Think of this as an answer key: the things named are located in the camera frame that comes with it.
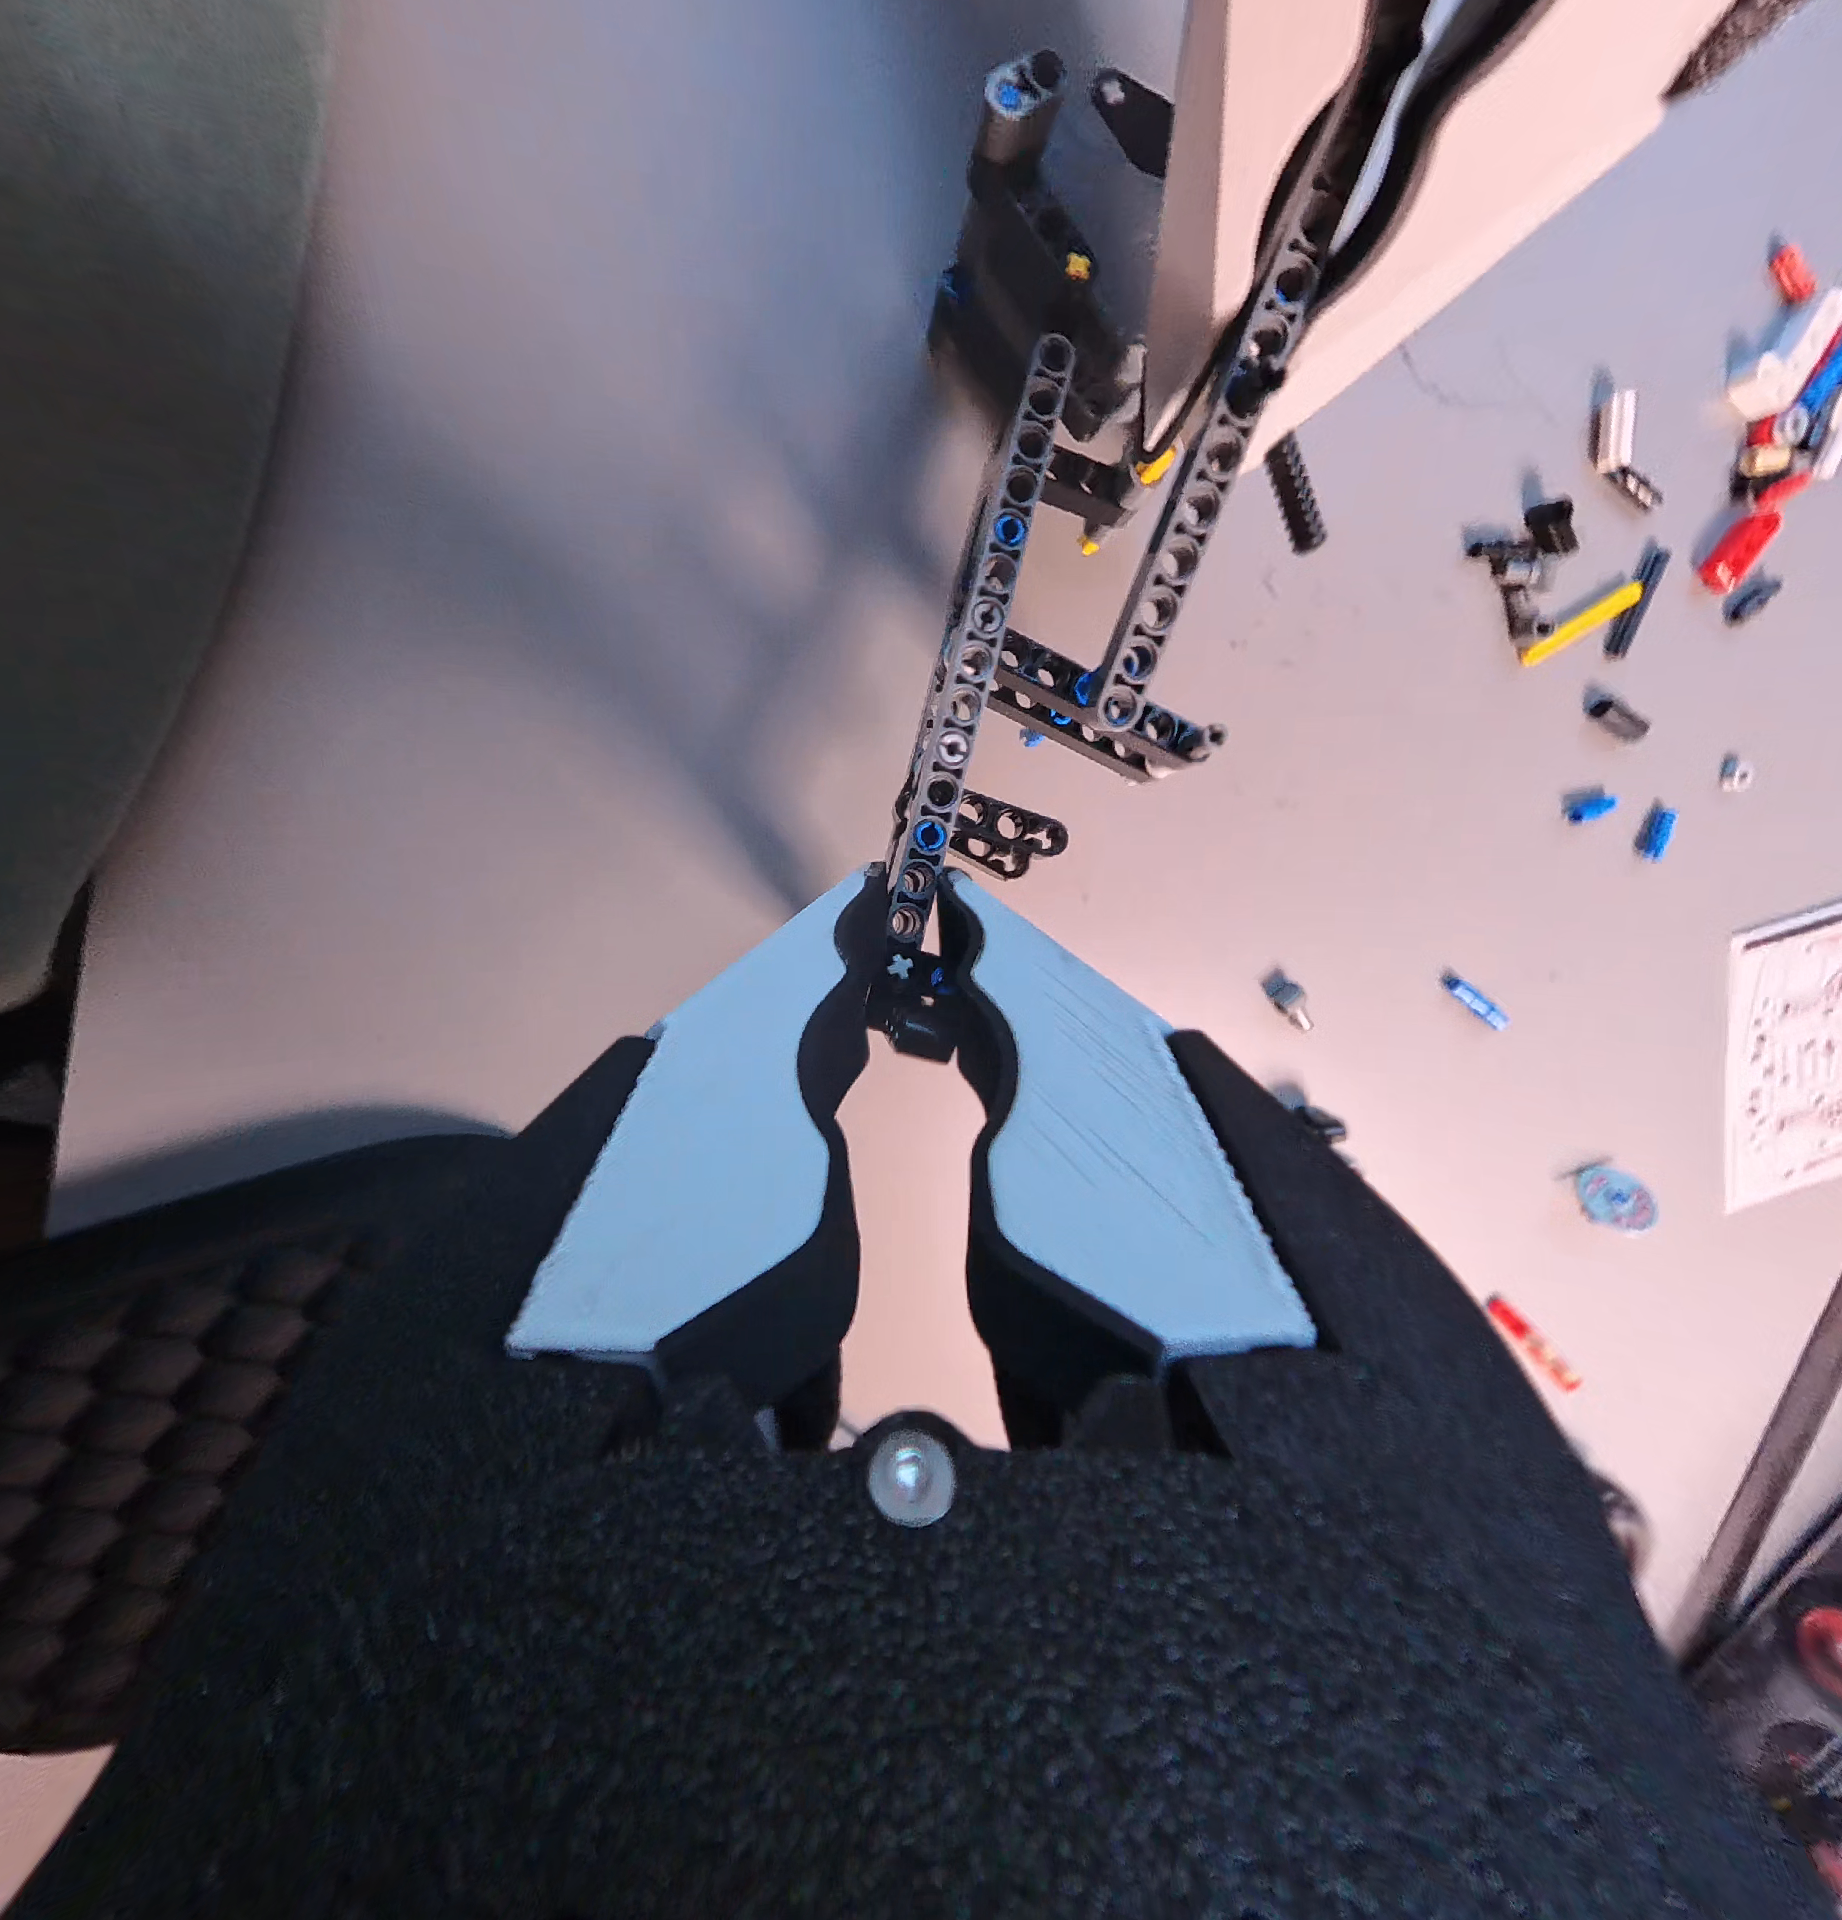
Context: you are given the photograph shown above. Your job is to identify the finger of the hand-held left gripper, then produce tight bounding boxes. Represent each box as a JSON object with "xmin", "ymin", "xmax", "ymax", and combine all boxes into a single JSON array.
[
  {"xmin": 1140, "ymin": 0, "xmax": 1378, "ymax": 459},
  {"xmin": 1263, "ymin": 0, "xmax": 1744, "ymax": 440}
]

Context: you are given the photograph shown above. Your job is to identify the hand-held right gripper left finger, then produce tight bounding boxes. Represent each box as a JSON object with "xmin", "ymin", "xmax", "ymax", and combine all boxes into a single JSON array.
[{"xmin": 506, "ymin": 864, "xmax": 884, "ymax": 1447}]

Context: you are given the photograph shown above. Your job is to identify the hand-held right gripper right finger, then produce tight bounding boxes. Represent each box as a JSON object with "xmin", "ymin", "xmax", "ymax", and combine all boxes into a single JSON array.
[{"xmin": 932, "ymin": 875, "xmax": 1320, "ymax": 1447}]

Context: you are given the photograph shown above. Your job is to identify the long grey holed beam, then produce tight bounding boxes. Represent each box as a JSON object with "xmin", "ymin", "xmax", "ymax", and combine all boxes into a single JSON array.
[{"xmin": 1096, "ymin": 88, "xmax": 1363, "ymax": 739}]

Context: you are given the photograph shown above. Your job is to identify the black toy truck chassis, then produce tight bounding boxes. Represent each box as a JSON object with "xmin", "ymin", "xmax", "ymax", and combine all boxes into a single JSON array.
[{"xmin": 865, "ymin": 46, "xmax": 1334, "ymax": 1069}]

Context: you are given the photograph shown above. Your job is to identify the grey desk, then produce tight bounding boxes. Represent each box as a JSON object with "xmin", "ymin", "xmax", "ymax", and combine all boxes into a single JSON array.
[{"xmin": 0, "ymin": 0, "xmax": 1842, "ymax": 1920}]

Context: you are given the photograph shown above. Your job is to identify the white thick angled beam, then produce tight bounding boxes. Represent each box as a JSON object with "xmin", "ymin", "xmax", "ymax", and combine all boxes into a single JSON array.
[{"xmin": 1728, "ymin": 288, "xmax": 1842, "ymax": 423}]

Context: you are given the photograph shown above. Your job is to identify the pile of assorted small bricks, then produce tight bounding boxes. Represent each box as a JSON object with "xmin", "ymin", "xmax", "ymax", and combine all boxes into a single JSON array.
[{"xmin": 1728, "ymin": 232, "xmax": 1842, "ymax": 498}]

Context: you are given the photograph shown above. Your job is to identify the red beam with tan pins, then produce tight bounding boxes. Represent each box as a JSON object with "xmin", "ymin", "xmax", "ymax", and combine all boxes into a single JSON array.
[{"xmin": 1487, "ymin": 1297, "xmax": 1578, "ymax": 1399}]

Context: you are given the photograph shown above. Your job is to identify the black axle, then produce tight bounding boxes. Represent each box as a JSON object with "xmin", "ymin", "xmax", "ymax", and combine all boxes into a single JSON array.
[{"xmin": 1597, "ymin": 544, "xmax": 1673, "ymax": 657}]

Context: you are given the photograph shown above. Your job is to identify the yellow axle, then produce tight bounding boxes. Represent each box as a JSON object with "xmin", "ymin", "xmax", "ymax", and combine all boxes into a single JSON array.
[{"xmin": 1518, "ymin": 574, "xmax": 1644, "ymax": 663}]

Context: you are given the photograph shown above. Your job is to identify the sticker sheet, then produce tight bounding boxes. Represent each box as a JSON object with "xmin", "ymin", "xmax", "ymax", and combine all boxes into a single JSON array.
[{"xmin": 1722, "ymin": 883, "xmax": 1842, "ymax": 1216}]

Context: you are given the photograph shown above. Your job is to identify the toy truck set box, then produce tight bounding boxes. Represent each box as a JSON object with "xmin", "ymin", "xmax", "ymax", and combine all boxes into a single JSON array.
[{"xmin": 1684, "ymin": 1468, "xmax": 1842, "ymax": 1920}]

